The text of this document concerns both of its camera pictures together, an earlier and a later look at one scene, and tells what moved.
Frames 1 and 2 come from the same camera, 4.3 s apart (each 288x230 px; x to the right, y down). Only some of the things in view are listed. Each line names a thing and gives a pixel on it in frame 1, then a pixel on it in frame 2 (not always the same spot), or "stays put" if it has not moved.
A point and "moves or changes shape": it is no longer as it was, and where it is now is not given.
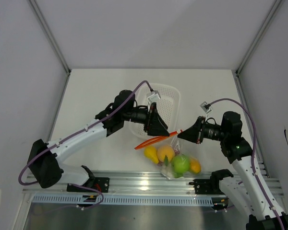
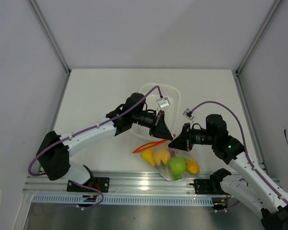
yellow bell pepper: x=150 y=152 moves or changes shape
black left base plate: x=102 y=184 stays put
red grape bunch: x=161 y=164 -> x=173 y=153
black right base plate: x=205 y=186 stays put
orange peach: x=163 y=150 moves or changes shape
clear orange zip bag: x=172 y=155 stays put
